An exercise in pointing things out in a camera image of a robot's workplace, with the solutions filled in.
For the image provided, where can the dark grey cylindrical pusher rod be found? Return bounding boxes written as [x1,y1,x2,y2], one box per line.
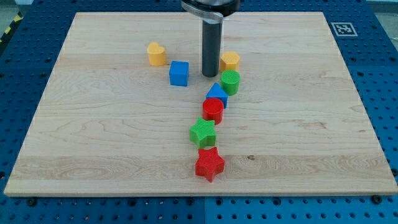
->
[201,20,222,77]

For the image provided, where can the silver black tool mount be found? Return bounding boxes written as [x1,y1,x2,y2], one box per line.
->
[181,0,240,24]

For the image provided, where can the yellow hexagon block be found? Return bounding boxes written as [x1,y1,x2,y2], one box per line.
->
[220,51,240,72]

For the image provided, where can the blue cube block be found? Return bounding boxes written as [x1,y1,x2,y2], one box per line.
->
[169,61,189,86]

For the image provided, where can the green cylinder block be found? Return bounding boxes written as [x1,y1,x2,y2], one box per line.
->
[220,70,240,96]

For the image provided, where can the yellow heart block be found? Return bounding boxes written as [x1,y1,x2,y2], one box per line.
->
[147,42,167,66]

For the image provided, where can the blue triangle block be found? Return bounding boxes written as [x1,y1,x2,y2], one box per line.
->
[206,83,228,108]

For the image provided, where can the red cylinder block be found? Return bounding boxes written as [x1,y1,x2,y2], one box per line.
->
[202,98,224,125]

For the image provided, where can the green star block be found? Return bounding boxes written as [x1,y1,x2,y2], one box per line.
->
[189,118,216,148]

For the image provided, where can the white fiducial marker tag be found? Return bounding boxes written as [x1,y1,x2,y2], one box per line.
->
[331,22,358,37]

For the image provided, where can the light wooden board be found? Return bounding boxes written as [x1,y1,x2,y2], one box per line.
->
[4,12,397,197]

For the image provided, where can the red star block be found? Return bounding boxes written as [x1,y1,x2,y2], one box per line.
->
[195,147,225,182]

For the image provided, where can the black bolt front right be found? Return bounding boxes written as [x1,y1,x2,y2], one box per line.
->
[371,195,382,205]

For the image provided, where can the black bolt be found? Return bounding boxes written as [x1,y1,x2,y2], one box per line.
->
[371,195,382,205]
[26,197,37,207]

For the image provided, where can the black bolt front left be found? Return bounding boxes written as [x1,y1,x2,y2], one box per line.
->
[26,197,37,207]

